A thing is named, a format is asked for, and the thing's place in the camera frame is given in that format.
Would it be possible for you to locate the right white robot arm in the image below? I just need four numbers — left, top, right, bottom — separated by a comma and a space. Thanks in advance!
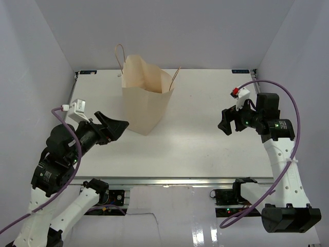
218, 93, 321, 233

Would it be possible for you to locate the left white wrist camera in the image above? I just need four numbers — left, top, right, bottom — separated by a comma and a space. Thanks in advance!
62, 99, 90, 123

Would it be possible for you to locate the blue table label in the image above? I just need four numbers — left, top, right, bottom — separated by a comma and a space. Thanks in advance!
231, 69, 250, 74
79, 70, 97, 75

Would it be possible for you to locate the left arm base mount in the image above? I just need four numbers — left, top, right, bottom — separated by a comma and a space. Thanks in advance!
85, 190, 127, 216

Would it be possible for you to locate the right blue table label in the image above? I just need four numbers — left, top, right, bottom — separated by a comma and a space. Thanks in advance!
231, 69, 250, 74

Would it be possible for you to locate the aluminium front rail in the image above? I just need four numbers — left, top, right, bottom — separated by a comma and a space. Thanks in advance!
69, 176, 275, 186

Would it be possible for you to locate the beige paper bag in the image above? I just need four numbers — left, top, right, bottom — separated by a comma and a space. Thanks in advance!
115, 44, 180, 135

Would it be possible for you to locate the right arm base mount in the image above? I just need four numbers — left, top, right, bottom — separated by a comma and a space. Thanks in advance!
209, 189, 252, 218

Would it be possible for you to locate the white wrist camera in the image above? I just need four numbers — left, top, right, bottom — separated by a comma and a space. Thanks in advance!
230, 87, 250, 111
62, 99, 90, 123

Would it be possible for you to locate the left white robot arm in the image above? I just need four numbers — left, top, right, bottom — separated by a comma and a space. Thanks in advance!
6, 111, 129, 246

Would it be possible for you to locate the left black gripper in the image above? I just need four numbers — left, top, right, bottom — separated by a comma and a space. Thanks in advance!
68, 110, 130, 163

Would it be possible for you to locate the left blue table label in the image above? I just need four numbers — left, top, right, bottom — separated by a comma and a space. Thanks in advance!
79, 70, 97, 75

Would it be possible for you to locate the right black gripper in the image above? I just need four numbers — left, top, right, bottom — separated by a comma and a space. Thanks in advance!
218, 98, 263, 136

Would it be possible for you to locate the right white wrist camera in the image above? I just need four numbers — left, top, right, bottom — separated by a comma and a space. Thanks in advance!
230, 87, 250, 111

